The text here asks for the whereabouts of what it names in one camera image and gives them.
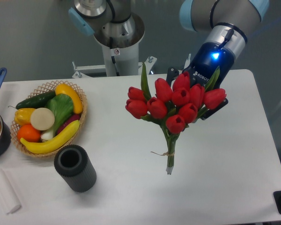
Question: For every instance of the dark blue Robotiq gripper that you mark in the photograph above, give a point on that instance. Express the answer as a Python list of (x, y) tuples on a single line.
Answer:
[(220, 50)]

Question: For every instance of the red tulip bouquet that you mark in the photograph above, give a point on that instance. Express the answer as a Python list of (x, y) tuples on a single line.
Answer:
[(175, 105)]

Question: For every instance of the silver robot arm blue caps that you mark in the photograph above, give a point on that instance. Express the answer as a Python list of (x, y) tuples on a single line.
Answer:
[(229, 23)]

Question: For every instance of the purple eggplant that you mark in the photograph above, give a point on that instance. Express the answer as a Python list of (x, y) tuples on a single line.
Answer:
[(68, 121)]

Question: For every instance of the yellow squash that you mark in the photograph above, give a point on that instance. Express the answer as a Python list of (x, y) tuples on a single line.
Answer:
[(68, 90)]

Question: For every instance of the green leafy bok choy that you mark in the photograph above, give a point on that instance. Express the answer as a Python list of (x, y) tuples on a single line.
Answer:
[(62, 107)]

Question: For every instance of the dark grey ribbed vase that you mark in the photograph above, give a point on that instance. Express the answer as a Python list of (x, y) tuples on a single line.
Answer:
[(74, 166)]

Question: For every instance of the woven wicker basket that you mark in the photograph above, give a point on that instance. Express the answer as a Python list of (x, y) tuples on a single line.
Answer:
[(46, 87)]

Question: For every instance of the green cucumber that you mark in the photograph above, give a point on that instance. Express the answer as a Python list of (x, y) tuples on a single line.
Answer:
[(35, 102)]

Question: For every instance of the long yellow banana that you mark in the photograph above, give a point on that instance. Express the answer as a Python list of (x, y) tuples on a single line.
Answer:
[(55, 143)]

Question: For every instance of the orange fruit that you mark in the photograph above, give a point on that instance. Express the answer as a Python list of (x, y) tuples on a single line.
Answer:
[(29, 133)]

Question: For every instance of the yellow bell pepper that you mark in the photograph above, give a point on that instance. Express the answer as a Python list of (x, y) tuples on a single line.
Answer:
[(22, 116)]

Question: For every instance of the white rolled cloth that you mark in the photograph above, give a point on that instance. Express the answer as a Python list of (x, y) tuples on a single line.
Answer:
[(8, 198)]

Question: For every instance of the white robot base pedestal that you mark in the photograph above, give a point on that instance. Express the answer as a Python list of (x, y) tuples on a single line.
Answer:
[(117, 30)]

